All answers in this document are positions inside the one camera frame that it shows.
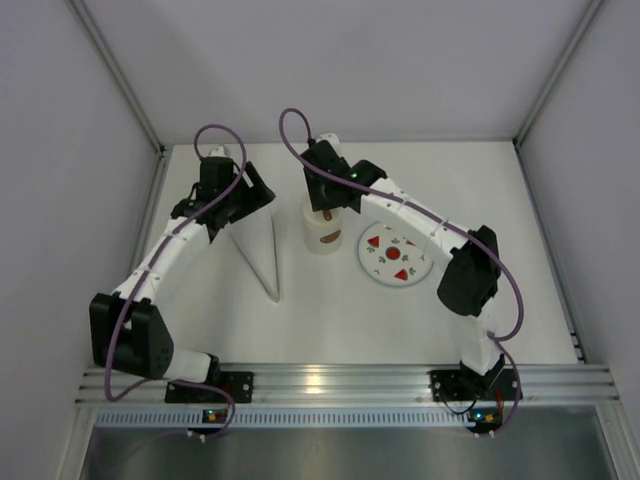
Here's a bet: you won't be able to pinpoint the white round container lid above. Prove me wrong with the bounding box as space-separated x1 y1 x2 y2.
301 194 343 232

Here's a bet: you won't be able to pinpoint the metal tongs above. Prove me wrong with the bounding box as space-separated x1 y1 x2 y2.
231 210 281 303

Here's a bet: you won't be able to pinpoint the white cylindrical lunch container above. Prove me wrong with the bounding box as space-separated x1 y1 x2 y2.
303 223 343 256

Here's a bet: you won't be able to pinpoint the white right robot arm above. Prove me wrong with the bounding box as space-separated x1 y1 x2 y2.
300 134 505 391

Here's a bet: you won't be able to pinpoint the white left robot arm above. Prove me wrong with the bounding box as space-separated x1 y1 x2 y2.
89 154 280 385

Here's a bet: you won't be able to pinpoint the white patterned plate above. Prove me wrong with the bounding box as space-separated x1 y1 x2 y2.
356 222 434 288

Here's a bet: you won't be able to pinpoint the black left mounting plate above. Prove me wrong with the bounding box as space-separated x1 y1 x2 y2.
164 371 254 404

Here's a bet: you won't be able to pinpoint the black mounting plate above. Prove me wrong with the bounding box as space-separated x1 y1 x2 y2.
429 368 522 403
164 371 254 404

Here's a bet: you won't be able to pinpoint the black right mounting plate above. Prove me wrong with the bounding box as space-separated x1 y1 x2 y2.
429 368 522 403

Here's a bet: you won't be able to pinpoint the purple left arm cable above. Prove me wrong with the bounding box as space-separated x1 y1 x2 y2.
103 122 249 441

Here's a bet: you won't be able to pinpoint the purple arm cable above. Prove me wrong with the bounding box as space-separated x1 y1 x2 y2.
278 107 525 439
103 122 249 441

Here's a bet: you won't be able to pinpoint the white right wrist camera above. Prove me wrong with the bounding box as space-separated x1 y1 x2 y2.
316 133 341 150

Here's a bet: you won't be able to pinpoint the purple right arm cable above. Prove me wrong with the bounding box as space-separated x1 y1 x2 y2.
278 107 525 439

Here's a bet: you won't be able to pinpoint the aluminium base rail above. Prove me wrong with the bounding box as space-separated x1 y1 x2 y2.
74 362 621 405

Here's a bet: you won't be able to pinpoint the slotted cable duct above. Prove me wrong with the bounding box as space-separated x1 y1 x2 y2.
95 408 497 428

